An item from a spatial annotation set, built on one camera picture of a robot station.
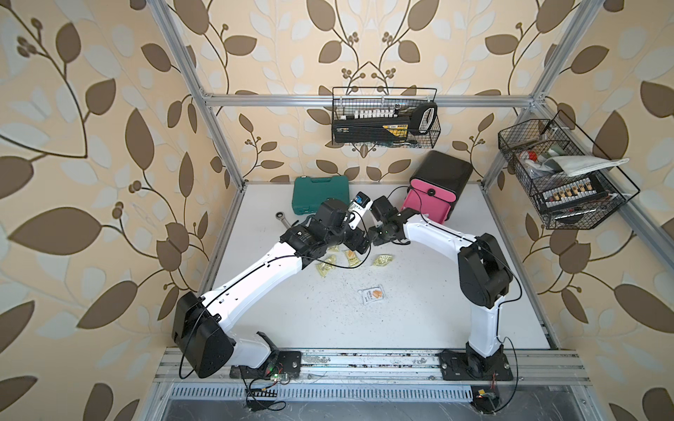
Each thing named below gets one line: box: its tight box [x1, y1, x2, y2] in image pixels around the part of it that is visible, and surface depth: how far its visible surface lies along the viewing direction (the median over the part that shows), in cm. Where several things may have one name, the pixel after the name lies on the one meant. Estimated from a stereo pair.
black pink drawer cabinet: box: [401, 149, 474, 225], surface depth 104 cm
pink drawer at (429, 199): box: [401, 178, 457, 225], surface depth 102 cm
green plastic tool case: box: [291, 175, 351, 216], surface depth 118 cm
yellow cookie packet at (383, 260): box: [373, 254, 394, 267], surface depth 96 cm
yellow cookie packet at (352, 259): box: [345, 249, 363, 268], surface depth 98 cm
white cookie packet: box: [357, 284, 385, 306], surface depth 88 cm
